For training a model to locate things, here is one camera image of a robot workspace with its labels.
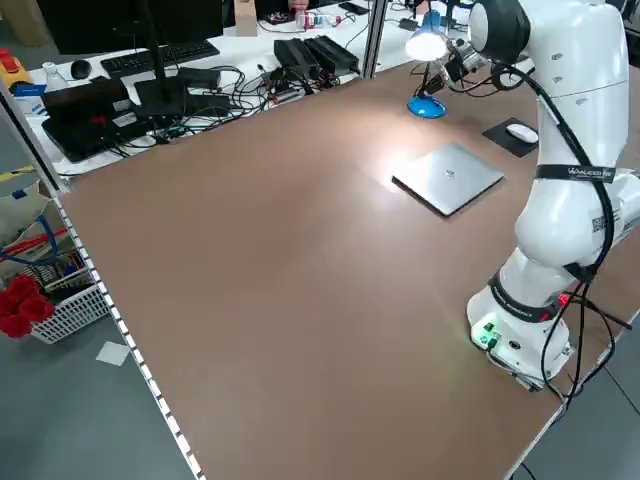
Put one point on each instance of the white computer mouse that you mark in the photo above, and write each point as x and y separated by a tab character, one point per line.
522	133

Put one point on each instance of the black computer mouse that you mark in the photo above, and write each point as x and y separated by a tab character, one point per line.
81	68

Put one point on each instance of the black keyboard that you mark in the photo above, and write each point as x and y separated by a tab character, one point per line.
160	57

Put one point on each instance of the aluminium frame post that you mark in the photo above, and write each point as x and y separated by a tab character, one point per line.
374	35
30	135

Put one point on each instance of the white plastic basket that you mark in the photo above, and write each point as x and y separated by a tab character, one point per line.
75	310

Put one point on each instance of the white capped bottle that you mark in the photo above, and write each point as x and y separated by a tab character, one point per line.
52	77

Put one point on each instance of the silver closed laptop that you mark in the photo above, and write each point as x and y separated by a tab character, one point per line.
447	177

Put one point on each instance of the clear plastic bottle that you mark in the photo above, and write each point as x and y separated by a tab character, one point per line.
317	21

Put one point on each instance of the black power supply unit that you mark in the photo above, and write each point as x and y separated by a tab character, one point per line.
332	54
295	54

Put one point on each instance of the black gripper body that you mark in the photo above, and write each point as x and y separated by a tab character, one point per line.
455	66

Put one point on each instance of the white paper sheet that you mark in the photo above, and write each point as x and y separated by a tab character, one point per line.
112	353

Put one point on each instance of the black monitor stand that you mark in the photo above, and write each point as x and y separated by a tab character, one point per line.
160	95

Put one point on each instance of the aluminium table edge rail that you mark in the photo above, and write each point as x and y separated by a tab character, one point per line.
125	340

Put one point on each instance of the black power adapter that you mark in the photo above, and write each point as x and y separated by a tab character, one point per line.
200	76

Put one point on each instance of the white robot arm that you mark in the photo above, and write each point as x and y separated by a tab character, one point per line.
627	200
575	100

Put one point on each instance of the dark mouse pad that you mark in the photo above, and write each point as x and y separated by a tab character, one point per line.
500	135

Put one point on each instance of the black monitor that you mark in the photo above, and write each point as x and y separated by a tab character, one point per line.
100	20

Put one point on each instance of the red fabric flowers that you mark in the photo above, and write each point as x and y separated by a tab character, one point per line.
20	305

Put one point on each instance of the cardboard box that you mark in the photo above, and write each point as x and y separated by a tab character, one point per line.
246	17

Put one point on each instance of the white desk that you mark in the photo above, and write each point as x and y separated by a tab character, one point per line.
250	50

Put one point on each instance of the black open laptop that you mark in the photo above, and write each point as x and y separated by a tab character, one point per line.
85	120

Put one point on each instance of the blue desk lamp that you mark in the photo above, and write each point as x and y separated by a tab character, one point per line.
425	107

